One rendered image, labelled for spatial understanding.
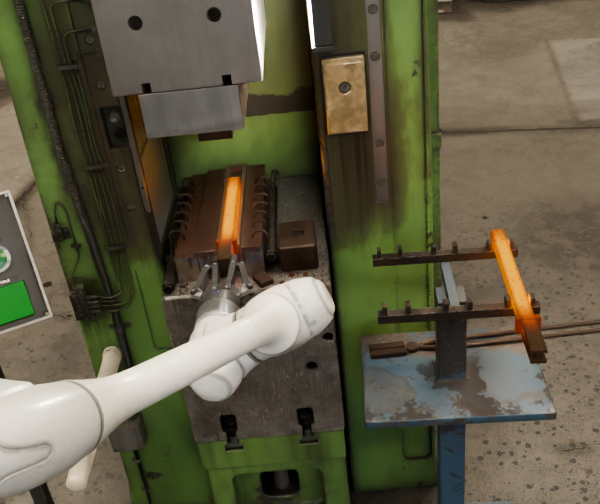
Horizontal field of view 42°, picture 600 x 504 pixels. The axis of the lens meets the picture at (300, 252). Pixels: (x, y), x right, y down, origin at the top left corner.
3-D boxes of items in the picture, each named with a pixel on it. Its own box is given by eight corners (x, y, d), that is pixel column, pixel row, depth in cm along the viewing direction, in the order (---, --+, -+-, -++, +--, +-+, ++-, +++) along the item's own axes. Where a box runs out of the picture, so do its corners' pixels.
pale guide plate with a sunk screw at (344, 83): (368, 131, 174) (364, 56, 165) (328, 135, 174) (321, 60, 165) (367, 127, 176) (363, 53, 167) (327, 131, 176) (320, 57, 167)
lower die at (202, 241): (266, 274, 179) (261, 242, 174) (178, 282, 179) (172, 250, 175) (268, 189, 214) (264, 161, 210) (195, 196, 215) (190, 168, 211)
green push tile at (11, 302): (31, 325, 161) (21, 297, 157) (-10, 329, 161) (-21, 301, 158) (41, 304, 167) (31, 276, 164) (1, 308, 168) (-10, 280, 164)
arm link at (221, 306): (245, 349, 150) (246, 329, 155) (238, 311, 145) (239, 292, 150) (198, 353, 151) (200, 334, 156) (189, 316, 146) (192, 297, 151)
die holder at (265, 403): (345, 430, 196) (331, 282, 173) (194, 443, 198) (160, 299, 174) (332, 300, 244) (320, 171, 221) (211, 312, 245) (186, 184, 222)
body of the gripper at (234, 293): (201, 331, 155) (205, 303, 163) (244, 327, 155) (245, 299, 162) (194, 301, 151) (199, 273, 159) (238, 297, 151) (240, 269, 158)
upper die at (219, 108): (244, 129, 160) (237, 84, 155) (147, 139, 161) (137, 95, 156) (251, 63, 196) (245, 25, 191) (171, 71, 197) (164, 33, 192)
